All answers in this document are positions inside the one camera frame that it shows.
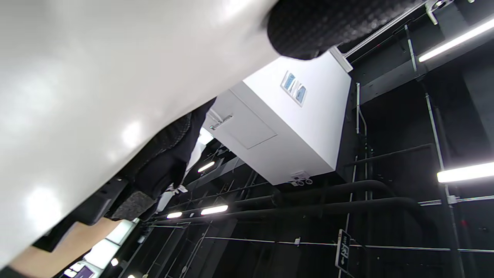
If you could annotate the person's right hand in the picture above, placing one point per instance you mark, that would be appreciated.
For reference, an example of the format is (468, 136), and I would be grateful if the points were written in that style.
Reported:
(162, 162)

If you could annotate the person's left hand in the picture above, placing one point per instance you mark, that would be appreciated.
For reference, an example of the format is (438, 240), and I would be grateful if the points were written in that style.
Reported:
(328, 23)

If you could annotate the grey desk mat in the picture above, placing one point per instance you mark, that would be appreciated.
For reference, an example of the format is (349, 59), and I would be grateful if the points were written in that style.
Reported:
(96, 77)

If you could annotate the person's right forearm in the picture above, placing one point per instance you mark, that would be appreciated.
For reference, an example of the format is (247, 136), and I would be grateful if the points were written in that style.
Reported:
(58, 251)

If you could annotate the ceiling light tube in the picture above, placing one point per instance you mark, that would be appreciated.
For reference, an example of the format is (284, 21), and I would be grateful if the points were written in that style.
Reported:
(206, 166)
(459, 38)
(214, 210)
(467, 172)
(174, 215)

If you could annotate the white ceiling box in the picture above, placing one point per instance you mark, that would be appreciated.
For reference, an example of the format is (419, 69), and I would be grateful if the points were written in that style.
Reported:
(293, 131)

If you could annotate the black ceiling pipe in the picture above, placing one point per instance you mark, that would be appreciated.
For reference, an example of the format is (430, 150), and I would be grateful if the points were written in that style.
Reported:
(328, 190)
(347, 206)

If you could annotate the hanging black sign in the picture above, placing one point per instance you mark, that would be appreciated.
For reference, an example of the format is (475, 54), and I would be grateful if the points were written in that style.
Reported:
(343, 251)

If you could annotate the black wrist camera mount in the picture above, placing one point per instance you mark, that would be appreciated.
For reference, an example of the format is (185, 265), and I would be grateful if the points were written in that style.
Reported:
(88, 208)

